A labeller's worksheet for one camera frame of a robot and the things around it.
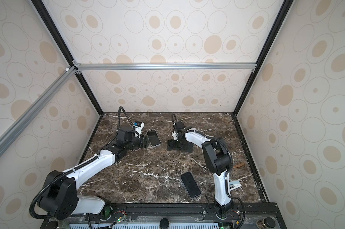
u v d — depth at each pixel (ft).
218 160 1.76
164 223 2.05
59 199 1.34
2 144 1.71
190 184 2.73
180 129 2.55
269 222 2.06
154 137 3.43
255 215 2.41
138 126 2.45
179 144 2.75
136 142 2.40
